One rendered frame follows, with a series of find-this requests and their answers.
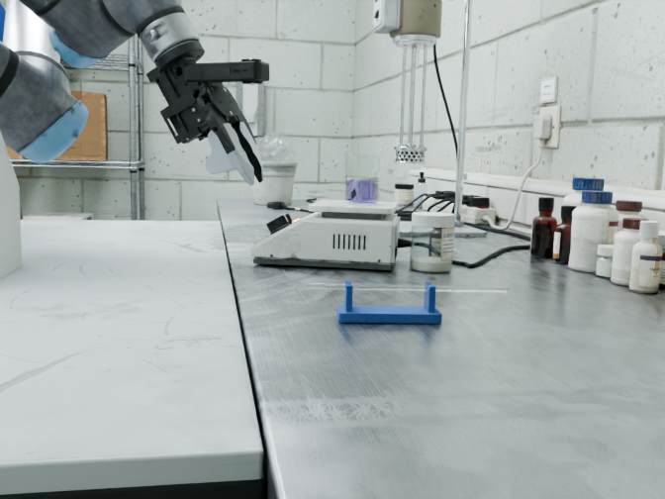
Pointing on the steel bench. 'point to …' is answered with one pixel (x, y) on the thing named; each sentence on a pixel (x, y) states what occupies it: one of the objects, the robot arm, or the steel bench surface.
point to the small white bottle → (646, 259)
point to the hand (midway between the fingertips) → (256, 172)
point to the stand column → (463, 113)
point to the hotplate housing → (334, 242)
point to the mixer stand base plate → (454, 231)
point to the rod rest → (427, 314)
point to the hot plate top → (352, 207)
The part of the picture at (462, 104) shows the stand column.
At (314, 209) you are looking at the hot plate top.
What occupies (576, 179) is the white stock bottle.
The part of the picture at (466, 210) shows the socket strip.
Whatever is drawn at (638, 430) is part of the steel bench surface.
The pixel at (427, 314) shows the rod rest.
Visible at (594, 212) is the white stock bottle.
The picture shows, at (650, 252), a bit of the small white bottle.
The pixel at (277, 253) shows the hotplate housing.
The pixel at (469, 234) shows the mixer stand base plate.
